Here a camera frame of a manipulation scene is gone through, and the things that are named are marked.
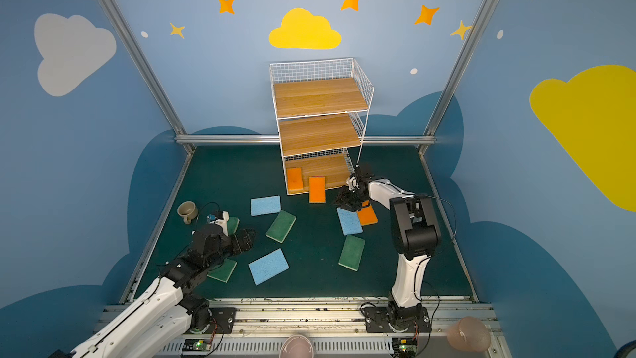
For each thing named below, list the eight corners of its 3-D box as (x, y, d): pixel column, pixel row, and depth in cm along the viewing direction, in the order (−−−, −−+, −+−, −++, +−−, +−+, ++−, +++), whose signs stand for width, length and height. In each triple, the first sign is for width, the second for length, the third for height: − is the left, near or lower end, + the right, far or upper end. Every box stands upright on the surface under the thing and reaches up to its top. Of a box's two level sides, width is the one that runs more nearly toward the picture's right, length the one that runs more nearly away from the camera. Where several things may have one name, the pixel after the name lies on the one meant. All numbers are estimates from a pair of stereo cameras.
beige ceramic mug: (176, 224, 96) (172, 219, 93) (184, 205, 101) (180, 200, 98) (194, 224, 96) (190, 219, 93) (201, 205, 101) (197, 201, 98)
